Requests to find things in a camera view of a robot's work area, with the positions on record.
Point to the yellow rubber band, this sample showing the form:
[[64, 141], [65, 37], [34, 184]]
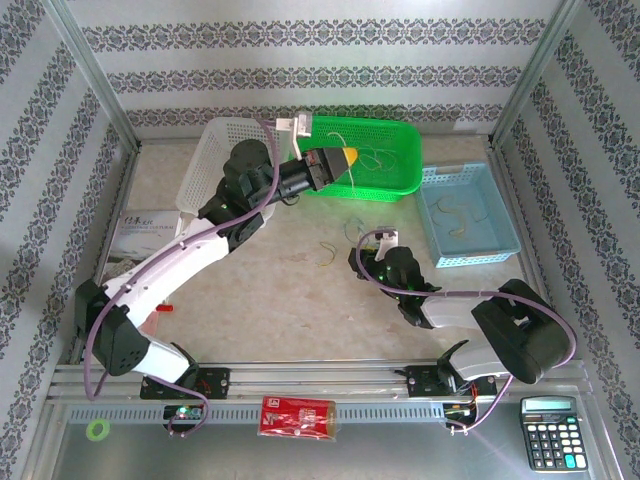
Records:
[[380, 152], [352, 180]]

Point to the blue rubber band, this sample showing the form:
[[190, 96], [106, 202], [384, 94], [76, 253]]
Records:
[[346, 230]]

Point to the olive rubber band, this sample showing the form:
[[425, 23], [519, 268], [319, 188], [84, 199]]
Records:
[[442, 202]]

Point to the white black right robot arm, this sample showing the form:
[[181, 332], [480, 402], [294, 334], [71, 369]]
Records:
[[450, 312]]

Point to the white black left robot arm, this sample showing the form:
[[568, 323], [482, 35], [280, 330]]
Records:
[[175, 260]]

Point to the white perforated plastic basket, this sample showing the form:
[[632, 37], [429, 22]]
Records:
[[210, 150]]

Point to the green perforated plastic basket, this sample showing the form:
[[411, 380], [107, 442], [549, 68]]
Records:
[[390, 182]]

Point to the tan rubber band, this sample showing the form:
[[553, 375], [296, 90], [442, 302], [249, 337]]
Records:
[[457, 233]]

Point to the grey photo cover book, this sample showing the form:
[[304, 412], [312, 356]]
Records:
[[145, 225]]

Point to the blue perforated plastic basket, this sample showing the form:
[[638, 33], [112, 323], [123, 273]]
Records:
[[500, 200]]

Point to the small controller circuit board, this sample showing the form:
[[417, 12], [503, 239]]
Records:
[[457, 412], [182, 412]]

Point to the red foil packet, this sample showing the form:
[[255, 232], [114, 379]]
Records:
[[295, 417]]

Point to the black desk calculator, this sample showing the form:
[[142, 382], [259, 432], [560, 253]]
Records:
[[552, 440]]

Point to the green tape roll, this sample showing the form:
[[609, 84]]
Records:
[[89, 431]]

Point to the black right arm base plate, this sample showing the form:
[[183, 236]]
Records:
[[422, 384]]

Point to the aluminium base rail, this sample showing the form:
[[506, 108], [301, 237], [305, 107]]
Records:
[[325, 380]]

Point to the aluminium side rail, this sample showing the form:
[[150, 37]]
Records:
[[122, 200], [506, 172]]

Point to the aluminium frame post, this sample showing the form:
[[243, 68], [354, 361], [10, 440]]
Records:
[[95, 75], [534, 75]]

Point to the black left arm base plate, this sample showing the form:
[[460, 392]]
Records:
[[220, 382]]

